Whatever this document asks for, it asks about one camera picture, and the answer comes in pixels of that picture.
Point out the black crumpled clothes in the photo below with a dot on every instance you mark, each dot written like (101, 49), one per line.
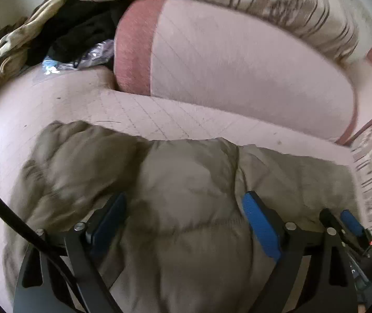
(85, 26)

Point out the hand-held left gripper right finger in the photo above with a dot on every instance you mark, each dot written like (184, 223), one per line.
(261, 225)

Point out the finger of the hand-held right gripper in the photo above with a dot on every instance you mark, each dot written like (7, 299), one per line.
(352, 221)
(331, 220)

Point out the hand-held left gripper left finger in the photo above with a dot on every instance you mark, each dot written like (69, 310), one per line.
(107, 222)

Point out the striped floral folded quilt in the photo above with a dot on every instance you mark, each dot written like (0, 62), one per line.
(270, 0)

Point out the bed with pink quilted cover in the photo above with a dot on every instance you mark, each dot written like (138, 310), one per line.
(10, 130)

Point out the brown beige crumpled blanket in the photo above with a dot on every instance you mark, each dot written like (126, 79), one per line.
(10, 45)

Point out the clear plastic bag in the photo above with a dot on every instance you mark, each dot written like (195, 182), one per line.
(98, 52)

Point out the olive quilted puffer jacket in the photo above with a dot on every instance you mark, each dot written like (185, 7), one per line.
(179, 208)

